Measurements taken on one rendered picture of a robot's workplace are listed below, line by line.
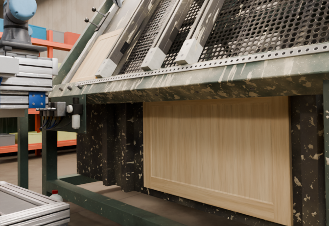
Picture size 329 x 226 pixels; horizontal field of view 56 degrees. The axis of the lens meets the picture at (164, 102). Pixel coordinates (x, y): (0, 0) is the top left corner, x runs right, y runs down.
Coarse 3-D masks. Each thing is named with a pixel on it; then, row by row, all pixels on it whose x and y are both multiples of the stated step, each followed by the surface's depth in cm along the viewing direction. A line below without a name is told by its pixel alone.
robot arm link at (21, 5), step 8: (8, 0) 144; (16, 0) 142; (24, 0) 144; (32, 0) 146; (8, 8) 145; (16, 8) 142; (24, 8) 144; (32, 8) 146; (8, 16) 151; (16, 16) 145; (24, 16) 145; (32, 16) 150
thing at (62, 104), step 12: (60, 96) 214; (72, 96) 201; (84, 96) 190; (48, 108) 198; (60, 108) 195; (72, 108) 186; (84, 108) 190; (60, 120) 205; (72, 120) 188; (84, 120) 189; (84, 132) 189
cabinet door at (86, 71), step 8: (112, 32) 231; (96, 40) 244; (104, 40) 233; (112, 40) 222; (96, 48) 234; (104, 48) 223; (88, 56) 234; (96, 56) 224; (104, 56) 214; (88, 64) 226; (96, 64) 215; (80, 72) 227; (88, 72) 217; (72, 80) 226; (80, 80) 216
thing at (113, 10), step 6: (114, 6) 259; (114, 12) 259; (108, 18) 255; (102, 24) 251; (102, 30) 251; (96, 36) 247; (90, 42) 244; (90, 48) 243; (84, 54) 239; (78, 60) 237; (78, 66) 236; (72, 72) 232; (66, 78) 231
